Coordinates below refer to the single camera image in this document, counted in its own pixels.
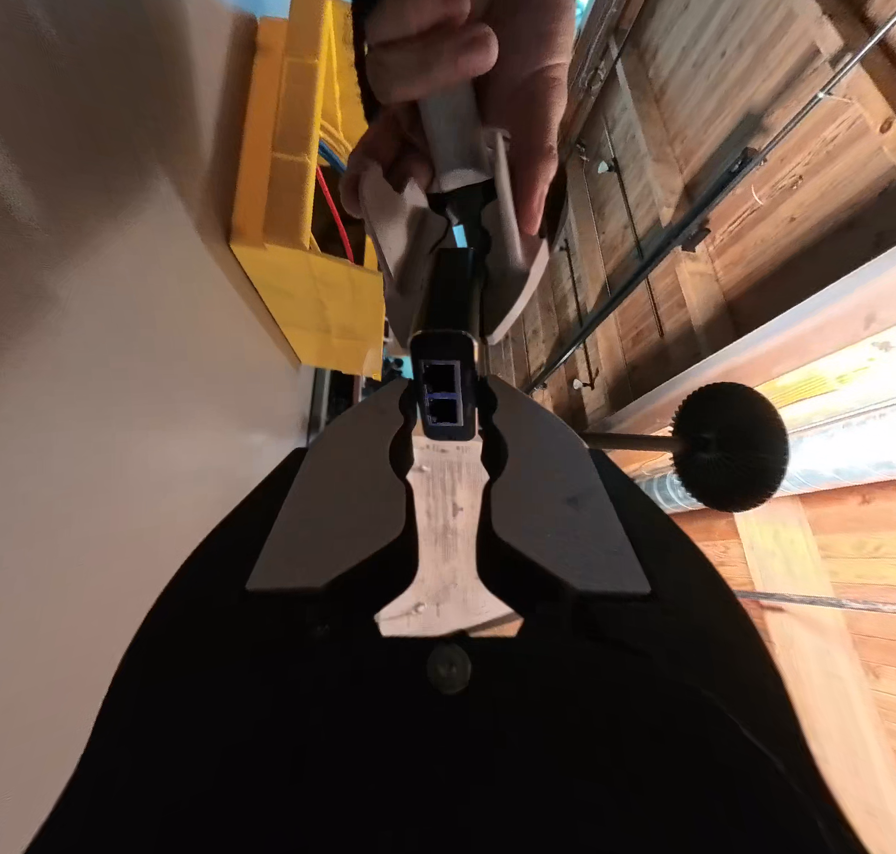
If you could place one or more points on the person's left hand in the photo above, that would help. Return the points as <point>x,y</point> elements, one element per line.
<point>532,62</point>

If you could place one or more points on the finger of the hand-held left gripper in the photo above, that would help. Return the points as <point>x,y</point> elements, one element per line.
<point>402,259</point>
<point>514,287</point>

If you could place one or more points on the black network adapter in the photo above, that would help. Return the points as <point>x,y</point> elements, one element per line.
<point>446,294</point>

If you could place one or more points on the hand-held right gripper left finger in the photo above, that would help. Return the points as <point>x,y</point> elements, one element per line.
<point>336,511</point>

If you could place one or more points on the black round ceiling fixture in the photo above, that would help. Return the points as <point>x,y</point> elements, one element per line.
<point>735,448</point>

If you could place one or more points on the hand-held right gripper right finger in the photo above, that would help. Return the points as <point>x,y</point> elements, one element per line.
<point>567,518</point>

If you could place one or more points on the yellow plastic bin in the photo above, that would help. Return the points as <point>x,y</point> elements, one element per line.
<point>301,132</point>

